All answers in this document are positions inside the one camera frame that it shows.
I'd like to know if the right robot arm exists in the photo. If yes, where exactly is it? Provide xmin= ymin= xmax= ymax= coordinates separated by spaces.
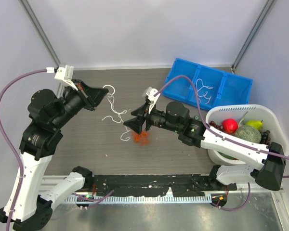
xmin=123 ymin=101 xmax=286 ymax=191

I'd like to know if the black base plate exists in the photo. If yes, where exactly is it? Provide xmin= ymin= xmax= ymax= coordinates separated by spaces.
xmin=92 ymin=174 xmax=237 ymax=197

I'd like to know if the orange string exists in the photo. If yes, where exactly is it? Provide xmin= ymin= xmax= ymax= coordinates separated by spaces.
xmin=131 ymin=129 xmax=151 ymax=147

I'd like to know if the cantaloupe melon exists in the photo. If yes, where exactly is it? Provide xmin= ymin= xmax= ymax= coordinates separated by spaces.
xmin=234 ymin=125 xmax=262 ymax=143

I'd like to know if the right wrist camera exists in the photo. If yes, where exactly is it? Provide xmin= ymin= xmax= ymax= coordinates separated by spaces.
xmin=143 ymin=87 xmax=160 ymax=110

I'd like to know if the blue three-compartment bin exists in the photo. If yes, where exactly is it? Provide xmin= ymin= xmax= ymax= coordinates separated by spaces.
xmin=162 ymin=58 xmax=253 ymax=110

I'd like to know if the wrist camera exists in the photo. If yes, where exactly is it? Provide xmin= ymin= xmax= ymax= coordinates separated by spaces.
xmin=46 ymin=64 xmax=78 ymax=91
xmin=143 ymin=87 xmax=160 ymax=110

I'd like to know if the purple cable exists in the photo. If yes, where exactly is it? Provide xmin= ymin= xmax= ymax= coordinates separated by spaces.
xmin=0 ymin=68 xmax=115 ymax=231
xmin=154 ymin=75 xmax=289 ymax=212

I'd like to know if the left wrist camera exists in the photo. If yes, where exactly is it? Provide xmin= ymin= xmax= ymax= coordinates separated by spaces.
xmin=46 ymin=64 xmax=78 ymax=91

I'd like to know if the white plastic basket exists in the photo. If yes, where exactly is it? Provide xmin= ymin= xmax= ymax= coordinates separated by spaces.
xmin=205 ymin=104 xmax=289 ymax=156

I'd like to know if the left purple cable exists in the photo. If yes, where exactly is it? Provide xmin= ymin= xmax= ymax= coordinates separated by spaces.
xmin=0 ymin=68 xmax=115 ymax=231

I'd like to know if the slotted cable duct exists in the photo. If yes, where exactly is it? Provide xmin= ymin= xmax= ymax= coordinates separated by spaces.
xmin=62 ymin=194 xmax=212 ymax=205

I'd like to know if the green pear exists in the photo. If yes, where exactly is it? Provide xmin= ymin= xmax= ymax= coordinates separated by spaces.
xmin=245 ymin=120 xmax=263 ymax=130

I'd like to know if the red grapes bunch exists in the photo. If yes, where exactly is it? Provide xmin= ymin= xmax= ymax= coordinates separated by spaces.
xmin=209 ymin=121 xmax=223 ymax=131

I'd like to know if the red apple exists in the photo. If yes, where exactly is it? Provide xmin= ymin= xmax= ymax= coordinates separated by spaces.
xmin=222 ymin=118 xmax=238 ymax=134

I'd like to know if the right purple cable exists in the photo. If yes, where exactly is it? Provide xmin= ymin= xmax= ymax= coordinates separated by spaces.
xmin=154 ymin=75 xmax=289 ymax=212

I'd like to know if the green avocado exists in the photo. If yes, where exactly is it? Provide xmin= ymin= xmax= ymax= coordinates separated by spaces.
xmin=219 ymin=152 xmax=237 ymax=160

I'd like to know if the dark grapes bunch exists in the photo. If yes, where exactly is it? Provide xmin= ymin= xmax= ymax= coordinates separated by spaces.
xmin=260 ymin=130 xmax=271 ymax=145

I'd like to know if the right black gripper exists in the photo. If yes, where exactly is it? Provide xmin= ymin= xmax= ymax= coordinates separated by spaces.
xmin=124 ymin=101 xmax=181 ymax=134

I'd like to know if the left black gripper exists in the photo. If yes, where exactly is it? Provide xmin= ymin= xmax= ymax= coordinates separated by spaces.
xmin=52 ymin=78 xmax=109 ymax=128

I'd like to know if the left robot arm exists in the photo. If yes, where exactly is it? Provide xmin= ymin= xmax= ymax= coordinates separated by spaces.
xmin=0 ymin=79 xmax=109 ymax=231

